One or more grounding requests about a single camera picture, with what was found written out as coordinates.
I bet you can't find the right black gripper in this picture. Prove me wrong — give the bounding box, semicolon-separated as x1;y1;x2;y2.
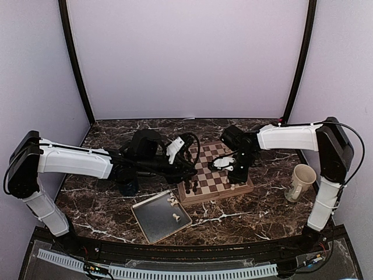
227;150;258;184

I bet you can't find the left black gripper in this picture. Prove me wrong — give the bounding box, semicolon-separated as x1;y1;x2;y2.
137;155;198;185

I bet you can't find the wooden chess board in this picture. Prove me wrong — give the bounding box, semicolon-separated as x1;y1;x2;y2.
178;142;254;206

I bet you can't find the metal tray wooden rim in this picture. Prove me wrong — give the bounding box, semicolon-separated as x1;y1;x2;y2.
131;190;192;244

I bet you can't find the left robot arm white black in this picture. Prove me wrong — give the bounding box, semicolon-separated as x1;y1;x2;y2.
3;129;199;254

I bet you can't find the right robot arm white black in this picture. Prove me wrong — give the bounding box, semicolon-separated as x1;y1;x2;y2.
210;117;356;253

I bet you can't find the black chess pieces row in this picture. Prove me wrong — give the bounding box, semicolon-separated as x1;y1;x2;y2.
184;151;199;195

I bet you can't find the white chess pieces pile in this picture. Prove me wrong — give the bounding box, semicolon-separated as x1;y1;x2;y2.
167;195;181;222

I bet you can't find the dark blue mug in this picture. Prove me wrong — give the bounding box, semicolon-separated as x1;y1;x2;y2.
117;178;139;197

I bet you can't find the cream white mug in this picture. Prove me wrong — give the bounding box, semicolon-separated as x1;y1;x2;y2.
284;164;317;203

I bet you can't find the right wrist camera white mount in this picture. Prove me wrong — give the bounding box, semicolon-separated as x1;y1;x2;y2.
208;157;235;172

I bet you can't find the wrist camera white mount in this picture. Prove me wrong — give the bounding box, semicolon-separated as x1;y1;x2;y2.
166;136;186;165
208;157;235;172

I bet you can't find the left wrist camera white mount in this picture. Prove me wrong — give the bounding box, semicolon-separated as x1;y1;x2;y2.
166;136;186;165

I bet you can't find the white slotted cable duct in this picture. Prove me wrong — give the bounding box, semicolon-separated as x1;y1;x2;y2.
37;249;278;279

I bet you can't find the right black frame post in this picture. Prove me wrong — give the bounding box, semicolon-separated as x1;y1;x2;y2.
282;0;317;123

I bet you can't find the black frame post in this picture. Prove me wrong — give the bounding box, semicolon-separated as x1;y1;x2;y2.
282;0;317;123
58;0;96;125

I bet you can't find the black front rail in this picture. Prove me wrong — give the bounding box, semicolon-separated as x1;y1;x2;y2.
77;236;306;261

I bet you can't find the left black frame post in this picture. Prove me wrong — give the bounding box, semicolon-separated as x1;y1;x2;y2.
58;0;96;125

